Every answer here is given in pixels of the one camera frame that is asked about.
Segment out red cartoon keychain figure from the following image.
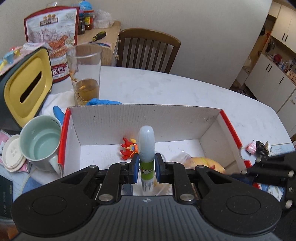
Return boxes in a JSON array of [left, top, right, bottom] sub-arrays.
[[120, 138, 138, 160]]

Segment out pink white tube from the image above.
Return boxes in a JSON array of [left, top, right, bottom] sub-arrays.
[[245, 140, 257, 155]]

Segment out green white glue stick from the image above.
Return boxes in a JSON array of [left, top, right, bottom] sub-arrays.
[[137, 126, 155, 192]]

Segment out yellow plush toy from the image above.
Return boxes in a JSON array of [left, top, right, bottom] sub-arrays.
[[184, 157, 226, 174]]

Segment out red white cardboard box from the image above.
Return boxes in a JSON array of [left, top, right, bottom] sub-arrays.
[[58, 104, 251, 177]]

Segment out blue rubber glove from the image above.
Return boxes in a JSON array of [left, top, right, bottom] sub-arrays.
[[53, 98, 121, 125]]

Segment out white kitchen cabinets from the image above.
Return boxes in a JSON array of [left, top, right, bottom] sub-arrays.
[[245, 2, 295, 136]]

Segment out light green ceramic mug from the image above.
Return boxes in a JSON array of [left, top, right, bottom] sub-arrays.
[[19, 115, 62, 175]]

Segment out white button-shaped coaster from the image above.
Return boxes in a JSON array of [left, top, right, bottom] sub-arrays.
[[2, 135, 26, 172]]

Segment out dark green small box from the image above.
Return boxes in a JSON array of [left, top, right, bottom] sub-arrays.
[[0, 176, 13, 219]]

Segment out tall glass with tea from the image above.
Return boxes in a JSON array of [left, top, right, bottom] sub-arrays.
[[66, 43, 101, 105]]

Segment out brown wooden chair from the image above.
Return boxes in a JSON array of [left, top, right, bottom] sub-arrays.
[[116, 28, 181, 73]]

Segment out yellow grey tissue box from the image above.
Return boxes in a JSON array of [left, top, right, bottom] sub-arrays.
[[1, 47, 53, 131]]

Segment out black yellow screwdriver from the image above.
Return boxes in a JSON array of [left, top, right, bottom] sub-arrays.
[[92, 31, 106, 42]]

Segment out light wooden side cabinet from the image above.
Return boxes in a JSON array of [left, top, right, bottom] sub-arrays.
[[77, 21, 121, 66]]

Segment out dark sauce jar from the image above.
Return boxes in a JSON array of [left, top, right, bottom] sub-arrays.
[[77, 16, 85, 35]]

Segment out red white snack bag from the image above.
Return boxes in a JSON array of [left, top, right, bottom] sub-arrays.
[[23, 6, 79, 83]]

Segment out blue globe toy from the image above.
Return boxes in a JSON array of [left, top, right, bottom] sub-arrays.
[[78, 1, 93, 11]]

